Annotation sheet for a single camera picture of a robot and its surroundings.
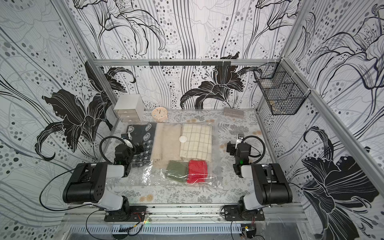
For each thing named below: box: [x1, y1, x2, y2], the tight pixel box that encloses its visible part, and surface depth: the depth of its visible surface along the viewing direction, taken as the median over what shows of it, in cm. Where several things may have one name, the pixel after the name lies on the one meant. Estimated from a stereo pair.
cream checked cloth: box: [180, 123, 213, 163], surface depth 96 cm
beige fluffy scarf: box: [150, 122, 182, 169], surface depth 95 cm
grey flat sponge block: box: [224, 107, 244, 119], surface depth 116 cm
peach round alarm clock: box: [151, 106, 168, 122], surface depth 116 cm
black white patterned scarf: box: [126, 122, 157, 168], surface depth 95 cm
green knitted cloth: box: [165, 160, 189, 183], surface depth 84 cm
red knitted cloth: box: [187, 160, 208, 184], surface depth 84 cm
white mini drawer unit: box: [114, 94, 145, 123], surface depth 110 cm
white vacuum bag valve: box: [178, 135, 188, 143], surface depth 98 cm
